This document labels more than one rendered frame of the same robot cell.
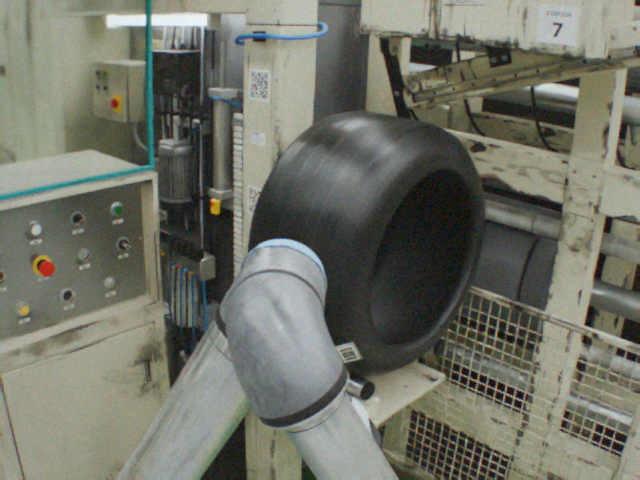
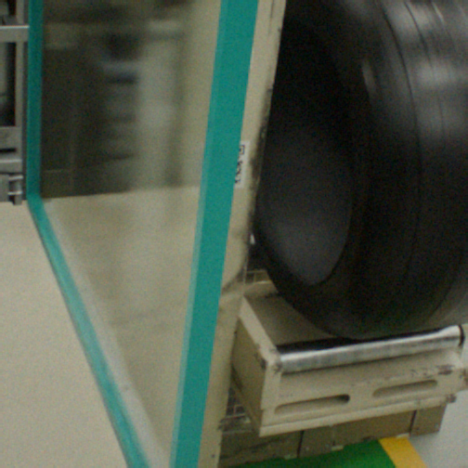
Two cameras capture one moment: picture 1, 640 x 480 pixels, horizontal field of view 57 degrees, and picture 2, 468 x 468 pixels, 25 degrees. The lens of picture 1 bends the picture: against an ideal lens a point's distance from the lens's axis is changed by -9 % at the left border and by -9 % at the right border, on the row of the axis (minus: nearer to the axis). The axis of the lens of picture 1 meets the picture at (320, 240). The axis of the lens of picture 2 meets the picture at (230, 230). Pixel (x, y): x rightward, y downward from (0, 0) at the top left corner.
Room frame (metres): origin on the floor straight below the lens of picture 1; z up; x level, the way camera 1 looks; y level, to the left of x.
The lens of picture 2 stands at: (1.00, 1.34, 1.91)
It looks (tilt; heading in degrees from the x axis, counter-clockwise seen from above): 31 degrees down; 293
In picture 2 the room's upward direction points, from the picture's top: 8 degrees clockwise
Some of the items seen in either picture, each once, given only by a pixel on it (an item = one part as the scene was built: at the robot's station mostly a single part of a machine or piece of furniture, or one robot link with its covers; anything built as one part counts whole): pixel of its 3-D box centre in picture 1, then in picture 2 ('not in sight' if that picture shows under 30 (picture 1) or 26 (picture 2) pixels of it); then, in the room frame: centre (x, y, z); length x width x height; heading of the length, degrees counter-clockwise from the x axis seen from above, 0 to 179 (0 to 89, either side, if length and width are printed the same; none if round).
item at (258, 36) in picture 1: (281, 33); not in sight; (1.57, 0.11, 1.63); 0.19 x 0.19 x 0.06; 47
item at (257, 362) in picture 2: not in sight; (227, 309); (1.53, 0.04, 0.90); 0.40 x 0.03 x 0.10; 137
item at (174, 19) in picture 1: (155, 20); not in sight; (2.01, 0.54, 1.66); 0.60 x 0.03 x 0.03; 47
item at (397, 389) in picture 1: (347, 377); (315, 344); (1.41, -0.09, 0.80); 0.37 x 0.36 x 0.02; 137
